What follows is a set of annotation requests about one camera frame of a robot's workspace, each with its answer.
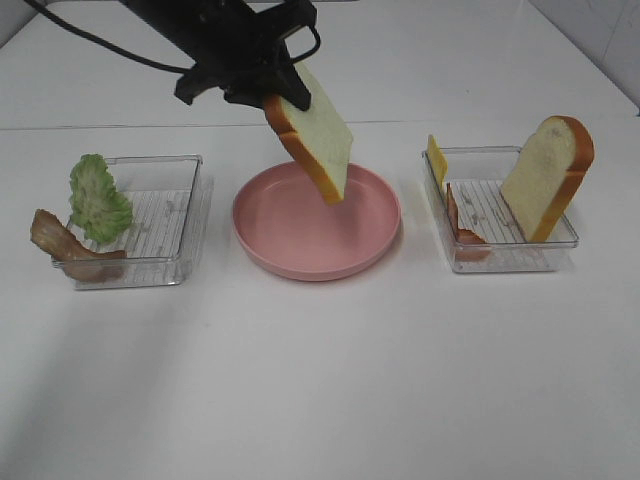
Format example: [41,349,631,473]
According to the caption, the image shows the clear plastic right tray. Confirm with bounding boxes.
[422,146,579,274]

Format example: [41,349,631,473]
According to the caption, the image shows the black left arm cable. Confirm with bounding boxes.
[27,0,194,76]

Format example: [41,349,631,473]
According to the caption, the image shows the bacon strip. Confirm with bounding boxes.
[446,183,490,262]
[30,209,127,283]

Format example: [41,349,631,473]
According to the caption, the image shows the yellow cheese slice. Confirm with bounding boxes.
[427,134,448,194]

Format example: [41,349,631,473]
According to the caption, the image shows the clear plastic left tray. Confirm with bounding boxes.
[51,155,213,290]

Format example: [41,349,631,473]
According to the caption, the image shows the green lettuce leaf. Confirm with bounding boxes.
[69,154,133,244]

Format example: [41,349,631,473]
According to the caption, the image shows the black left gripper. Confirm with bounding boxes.
[175,1,318,111]

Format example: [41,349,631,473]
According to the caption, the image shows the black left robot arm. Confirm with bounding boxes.
[123,1,320,111]

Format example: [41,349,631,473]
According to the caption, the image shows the clear plastic tray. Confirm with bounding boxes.
[422,146,579,274]
[51,155,213,290]

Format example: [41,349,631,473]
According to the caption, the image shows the bread slice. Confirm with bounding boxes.
[263,62,353,204]
[500,115,595,243]

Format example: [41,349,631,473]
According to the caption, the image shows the pink round plate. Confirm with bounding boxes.
[232,162,401,281]

